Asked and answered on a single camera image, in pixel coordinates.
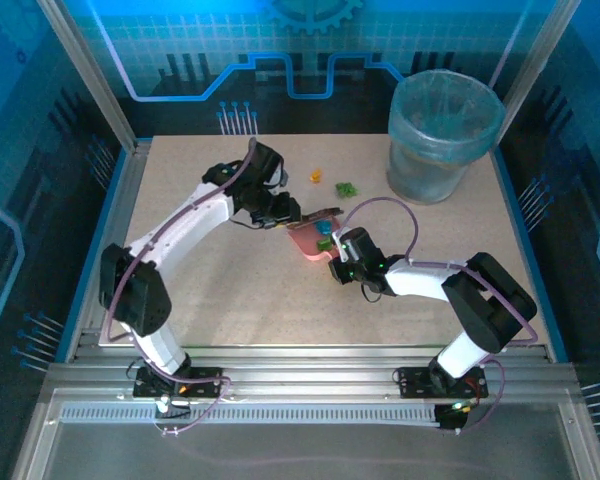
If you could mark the green paper scrap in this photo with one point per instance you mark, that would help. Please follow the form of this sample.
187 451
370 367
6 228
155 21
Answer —
323 244
346 190

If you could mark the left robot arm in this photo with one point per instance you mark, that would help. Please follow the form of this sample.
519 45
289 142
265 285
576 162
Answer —
180 230

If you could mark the aluminium frame post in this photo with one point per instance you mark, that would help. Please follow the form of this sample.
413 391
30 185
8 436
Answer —
535 55
92 85

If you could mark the black hand brush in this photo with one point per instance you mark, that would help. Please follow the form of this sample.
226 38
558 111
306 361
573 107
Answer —
322 215

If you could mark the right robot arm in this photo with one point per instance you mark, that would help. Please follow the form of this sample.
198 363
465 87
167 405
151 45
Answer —
420 280

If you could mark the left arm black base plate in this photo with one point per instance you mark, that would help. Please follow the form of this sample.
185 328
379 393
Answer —
205 385

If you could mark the aluminium front frame rail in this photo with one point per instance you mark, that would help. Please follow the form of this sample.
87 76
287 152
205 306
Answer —
305 370

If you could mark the left aluminium frame post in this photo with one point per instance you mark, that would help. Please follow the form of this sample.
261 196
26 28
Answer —
92 85

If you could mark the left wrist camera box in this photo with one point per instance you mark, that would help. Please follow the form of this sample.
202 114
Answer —
280 179

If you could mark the grey metal front panel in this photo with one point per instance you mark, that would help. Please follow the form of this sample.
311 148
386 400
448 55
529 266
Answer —
305 450

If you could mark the blue plastic bin liner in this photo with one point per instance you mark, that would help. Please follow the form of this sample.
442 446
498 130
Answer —
405 135

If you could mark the black connector box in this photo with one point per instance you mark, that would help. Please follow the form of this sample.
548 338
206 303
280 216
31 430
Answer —
452 416

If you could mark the aluminium side frame rail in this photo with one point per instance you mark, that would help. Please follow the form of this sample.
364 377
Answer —
125 190

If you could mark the pink plastic dustpan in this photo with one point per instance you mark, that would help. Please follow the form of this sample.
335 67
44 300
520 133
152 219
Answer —
307 245

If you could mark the translucent grey trash bin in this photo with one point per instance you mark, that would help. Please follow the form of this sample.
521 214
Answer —
425 180

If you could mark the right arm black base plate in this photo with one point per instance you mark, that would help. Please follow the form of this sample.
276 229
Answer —
415 382

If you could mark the right aluminium frame post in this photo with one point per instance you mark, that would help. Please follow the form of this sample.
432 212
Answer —
535 55

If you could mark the blue paper scrap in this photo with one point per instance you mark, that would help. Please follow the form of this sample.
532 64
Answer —
324 228

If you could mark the orange paper scrap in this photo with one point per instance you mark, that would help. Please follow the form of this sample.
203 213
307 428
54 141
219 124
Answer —
316 175

